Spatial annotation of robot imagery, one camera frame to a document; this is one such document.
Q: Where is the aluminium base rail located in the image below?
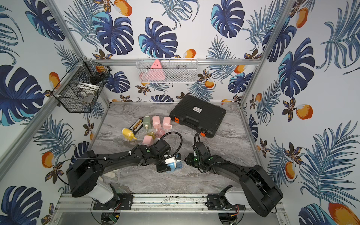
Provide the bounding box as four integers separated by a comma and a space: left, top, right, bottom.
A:
56, 193, 285, 213

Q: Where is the black wire basket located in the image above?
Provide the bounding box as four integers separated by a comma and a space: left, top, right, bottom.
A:
51, 58, 111, 113

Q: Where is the white work glove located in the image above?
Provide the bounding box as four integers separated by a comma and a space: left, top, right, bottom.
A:
103, 172, 116, 178

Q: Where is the white wire mesh basket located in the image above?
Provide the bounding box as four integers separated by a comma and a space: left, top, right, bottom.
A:
136, 58, 199, 83

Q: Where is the pink pencil sharpener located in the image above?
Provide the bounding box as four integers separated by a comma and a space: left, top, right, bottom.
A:
142, 136, 154, 146
152, 116, 161, 131
163, 117, 173, 130

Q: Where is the black yellow small box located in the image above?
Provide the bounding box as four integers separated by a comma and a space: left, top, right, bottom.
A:
129, 118, 143, 135

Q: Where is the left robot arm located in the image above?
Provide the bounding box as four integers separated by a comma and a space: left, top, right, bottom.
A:
66, 139, 181, 209

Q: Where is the blue pencil sharpener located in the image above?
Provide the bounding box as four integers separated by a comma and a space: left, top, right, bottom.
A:
165, 160, 182, 172

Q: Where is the yellow transparent tray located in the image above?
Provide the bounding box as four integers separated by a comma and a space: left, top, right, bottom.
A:
146, 132, 156, 140

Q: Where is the pink triangular object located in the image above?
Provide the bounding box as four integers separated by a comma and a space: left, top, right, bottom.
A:
146, 59, 166, 81

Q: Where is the black plastic tool case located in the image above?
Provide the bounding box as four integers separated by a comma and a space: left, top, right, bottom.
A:
169, 95, 226, 138

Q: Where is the green pencil sharpener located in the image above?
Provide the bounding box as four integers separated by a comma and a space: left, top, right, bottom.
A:
142, 116, 152, 130

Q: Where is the yellow pencil sharpener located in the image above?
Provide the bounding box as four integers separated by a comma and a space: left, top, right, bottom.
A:
121, 128, 137, 141

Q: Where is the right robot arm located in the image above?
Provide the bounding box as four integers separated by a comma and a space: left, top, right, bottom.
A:
185, 142, 283, 217

